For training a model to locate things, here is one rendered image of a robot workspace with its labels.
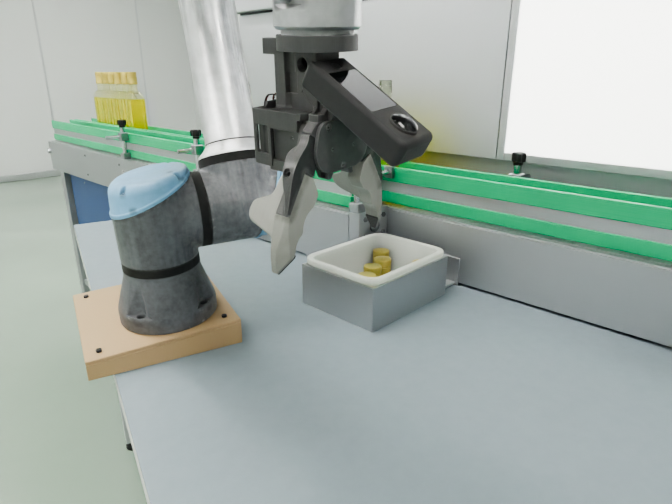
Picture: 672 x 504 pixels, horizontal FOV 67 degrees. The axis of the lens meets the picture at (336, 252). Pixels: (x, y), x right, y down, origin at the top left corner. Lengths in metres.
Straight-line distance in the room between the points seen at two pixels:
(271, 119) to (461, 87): 0.78
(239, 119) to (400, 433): 0.50
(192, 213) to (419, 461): 0.45
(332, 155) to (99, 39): 6.81
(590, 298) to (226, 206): 0.62
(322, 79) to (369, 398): 0.43
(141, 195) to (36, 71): 6.23
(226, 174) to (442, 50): 0.64
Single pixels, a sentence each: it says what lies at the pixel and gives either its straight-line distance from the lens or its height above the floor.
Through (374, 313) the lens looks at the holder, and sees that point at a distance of 0.85.
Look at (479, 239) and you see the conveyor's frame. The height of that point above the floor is 0.86.
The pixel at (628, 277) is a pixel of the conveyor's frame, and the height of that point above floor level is 0.85.
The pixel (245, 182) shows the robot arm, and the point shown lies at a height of 1.00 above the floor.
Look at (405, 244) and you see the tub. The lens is 1.03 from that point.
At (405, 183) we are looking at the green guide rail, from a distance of 1.11.
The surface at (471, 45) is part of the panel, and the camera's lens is 1.20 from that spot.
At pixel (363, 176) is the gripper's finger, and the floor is 1.06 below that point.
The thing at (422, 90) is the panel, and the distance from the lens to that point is 1.27.
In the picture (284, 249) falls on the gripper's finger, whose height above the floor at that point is 1.01.
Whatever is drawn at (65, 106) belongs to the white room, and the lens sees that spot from 7.04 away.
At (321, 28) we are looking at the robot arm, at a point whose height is 1.19.
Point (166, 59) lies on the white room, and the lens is 7.59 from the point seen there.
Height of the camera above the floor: 1.16
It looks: 19 degrees down
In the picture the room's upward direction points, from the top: straight up
